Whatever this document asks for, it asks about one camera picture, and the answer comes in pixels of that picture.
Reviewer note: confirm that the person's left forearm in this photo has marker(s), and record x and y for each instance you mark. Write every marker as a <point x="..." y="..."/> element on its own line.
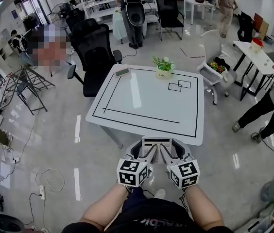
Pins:
<point x="103" y="207"/>

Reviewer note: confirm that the person's right forearm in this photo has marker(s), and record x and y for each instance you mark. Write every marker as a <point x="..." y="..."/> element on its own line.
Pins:
<point x="203" y="207"/>

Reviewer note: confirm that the bunch of colourful artificial fruit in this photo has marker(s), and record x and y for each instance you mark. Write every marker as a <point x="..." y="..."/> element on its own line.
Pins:
<point x="216" y="67"/>

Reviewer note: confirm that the white desk with black legs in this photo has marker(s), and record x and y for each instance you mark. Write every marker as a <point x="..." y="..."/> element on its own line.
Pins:
<point x="258" y="58"/>

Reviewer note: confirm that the black pedestal fan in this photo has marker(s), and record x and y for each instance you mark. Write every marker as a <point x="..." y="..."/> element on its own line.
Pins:
<point x="59" y="14"/>

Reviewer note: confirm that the potted plant in white pot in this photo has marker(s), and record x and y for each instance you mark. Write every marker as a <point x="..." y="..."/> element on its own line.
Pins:
<point x="164" y="68"/>

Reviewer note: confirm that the red and white box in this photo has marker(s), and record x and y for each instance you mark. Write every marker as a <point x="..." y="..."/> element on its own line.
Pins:
<point x="256" y="44"/>

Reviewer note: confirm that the black mesh office chair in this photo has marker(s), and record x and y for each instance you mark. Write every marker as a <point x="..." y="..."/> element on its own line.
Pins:
<point x="94" y="52"/>

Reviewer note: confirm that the person's white shoe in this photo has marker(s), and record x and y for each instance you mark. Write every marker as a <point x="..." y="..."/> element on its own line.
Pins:
<point x="160" y="193"/>

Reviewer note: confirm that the small white table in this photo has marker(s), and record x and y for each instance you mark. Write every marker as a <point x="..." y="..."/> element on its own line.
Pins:
<point x="199" y="4"/>

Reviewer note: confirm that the black cantilever chair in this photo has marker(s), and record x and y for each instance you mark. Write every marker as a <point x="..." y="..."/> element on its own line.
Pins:
<point x="168" y="11"/>

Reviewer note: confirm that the white office chair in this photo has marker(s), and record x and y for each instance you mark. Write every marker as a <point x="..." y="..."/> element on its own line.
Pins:
<point x="212" y="54"/>

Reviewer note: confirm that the brown boards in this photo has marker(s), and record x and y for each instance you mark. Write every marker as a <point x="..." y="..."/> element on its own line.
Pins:
<point x="261" y="25"/>

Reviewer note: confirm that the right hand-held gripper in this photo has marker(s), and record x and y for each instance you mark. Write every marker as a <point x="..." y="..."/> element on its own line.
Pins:
<point x="185" y="175"/>

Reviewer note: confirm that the person's black shirt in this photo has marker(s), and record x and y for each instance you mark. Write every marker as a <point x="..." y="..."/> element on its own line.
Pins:
<point x="149" y="215"/>

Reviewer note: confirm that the folding metal rack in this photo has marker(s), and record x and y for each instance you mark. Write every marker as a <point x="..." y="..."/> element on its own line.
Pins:
<point x="25" y="84"/>

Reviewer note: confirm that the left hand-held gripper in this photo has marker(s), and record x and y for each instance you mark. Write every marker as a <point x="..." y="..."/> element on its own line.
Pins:
<point x="129" y="173"/>

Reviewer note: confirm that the white digital desk clock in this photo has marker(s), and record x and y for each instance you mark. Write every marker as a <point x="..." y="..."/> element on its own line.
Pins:
<point x="122" y="71"/>

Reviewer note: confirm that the white power strip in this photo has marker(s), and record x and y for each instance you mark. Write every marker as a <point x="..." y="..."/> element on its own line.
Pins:
<point x="17" y="159"/>
<point x="42" y="192"/>

